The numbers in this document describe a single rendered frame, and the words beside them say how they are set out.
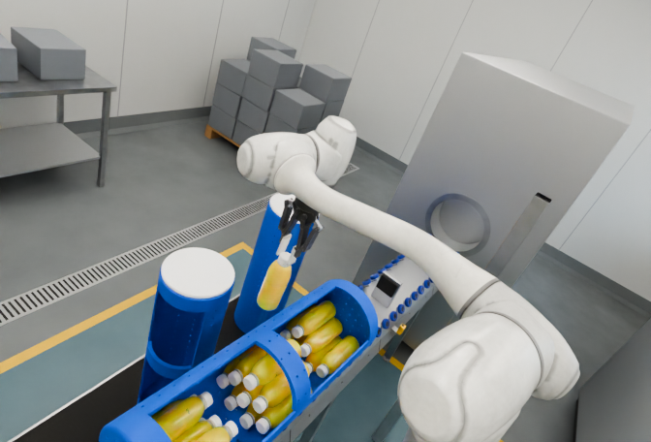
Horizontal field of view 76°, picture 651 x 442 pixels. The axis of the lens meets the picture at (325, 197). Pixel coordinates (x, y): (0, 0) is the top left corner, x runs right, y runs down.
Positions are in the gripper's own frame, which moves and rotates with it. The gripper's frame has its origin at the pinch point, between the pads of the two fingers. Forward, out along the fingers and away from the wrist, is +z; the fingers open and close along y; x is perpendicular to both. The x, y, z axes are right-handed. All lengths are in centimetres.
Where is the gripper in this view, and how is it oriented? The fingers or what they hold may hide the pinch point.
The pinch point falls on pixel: (289, 249)
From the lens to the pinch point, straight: 119.1
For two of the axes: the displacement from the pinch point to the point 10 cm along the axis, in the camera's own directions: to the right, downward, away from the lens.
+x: -6.2, 2.2, -7.5
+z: -3.5, 7.8, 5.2
